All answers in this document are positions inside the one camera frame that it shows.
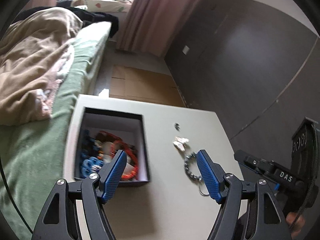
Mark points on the beige crumpled blanket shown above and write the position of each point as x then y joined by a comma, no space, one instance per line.
36,56

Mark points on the right hand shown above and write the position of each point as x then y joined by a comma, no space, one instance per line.
296,223

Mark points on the cardboard floor sheets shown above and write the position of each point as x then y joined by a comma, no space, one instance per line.
145,86

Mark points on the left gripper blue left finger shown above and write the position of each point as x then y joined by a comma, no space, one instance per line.
59,219

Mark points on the green bed sheet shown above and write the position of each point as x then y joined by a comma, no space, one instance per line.
32,154

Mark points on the black jewelry box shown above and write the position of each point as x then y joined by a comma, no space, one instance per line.
102,134

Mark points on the black garment on bed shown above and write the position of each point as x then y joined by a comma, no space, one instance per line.
87,17

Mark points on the blue knotted cord ornament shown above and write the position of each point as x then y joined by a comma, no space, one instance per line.
91,155

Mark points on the white wall socket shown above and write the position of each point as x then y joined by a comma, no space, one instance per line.
185,50

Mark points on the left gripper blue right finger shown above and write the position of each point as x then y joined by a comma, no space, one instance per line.
247,210

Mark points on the floral cloth window seat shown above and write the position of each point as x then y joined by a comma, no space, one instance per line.
107,6

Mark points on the pink curtain right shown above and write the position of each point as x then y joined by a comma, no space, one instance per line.
151,25

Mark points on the white shell pieces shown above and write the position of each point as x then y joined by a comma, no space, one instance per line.
180,143

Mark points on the dark bead keychain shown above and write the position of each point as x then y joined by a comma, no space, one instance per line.
190,171

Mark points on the white translucent pouch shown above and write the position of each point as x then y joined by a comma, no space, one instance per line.
109,150

